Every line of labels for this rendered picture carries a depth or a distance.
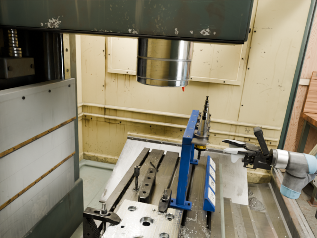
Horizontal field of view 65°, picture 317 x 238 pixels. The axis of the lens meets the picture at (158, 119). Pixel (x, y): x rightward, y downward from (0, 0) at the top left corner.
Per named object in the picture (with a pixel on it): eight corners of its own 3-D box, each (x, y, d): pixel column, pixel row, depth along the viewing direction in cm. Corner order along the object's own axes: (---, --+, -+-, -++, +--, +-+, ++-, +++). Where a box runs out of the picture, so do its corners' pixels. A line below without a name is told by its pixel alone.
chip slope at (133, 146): (240, 185, 183) (246, 153, 175) (254, 262, 117) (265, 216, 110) (126, 165, 199) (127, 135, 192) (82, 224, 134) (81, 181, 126)
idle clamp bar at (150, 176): (156, 179, 129) (157, 168, 127) (147, 211, 104) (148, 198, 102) (147, 178, 130) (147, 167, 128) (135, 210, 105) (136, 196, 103)
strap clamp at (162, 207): (170, 211, 105) (172, 180, 101) (163, 233, 93) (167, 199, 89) (162, 210, 106) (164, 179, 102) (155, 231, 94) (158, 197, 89)
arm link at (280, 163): (289, 155, 95) (284, 147, 103) (277, 152, 96) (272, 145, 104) (284, 172, 98) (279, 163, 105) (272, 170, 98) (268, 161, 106)
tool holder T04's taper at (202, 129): (197, 131, 107) (199, 116, 105) (207, 133, 106) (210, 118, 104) (196, 134, 103) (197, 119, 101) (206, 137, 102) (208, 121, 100)
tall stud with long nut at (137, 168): (139, 188, 120) (140, 164, 117) (137, 191, 118) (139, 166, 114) (134, 187, 121) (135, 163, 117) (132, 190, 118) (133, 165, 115)
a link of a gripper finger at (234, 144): (220, 150, 110) (240, 157, 105) (222, 138, 109) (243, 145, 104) (222, 148, 113) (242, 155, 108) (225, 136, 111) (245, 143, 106)
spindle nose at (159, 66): (147, 77, 82) (149, 38, 79) (194, 82, 77) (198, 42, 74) (125, 82, 68) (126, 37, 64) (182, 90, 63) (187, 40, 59)
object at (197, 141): (209, 141, 102) (210, 140, 102) (209, 146, 97) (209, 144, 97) (192, 139, 103) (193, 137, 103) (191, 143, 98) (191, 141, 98)
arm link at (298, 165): (314, 180, 96) (321, 160, 93) (284, 174, 98) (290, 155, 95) (307, 170, 103) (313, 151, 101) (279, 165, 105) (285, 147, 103)
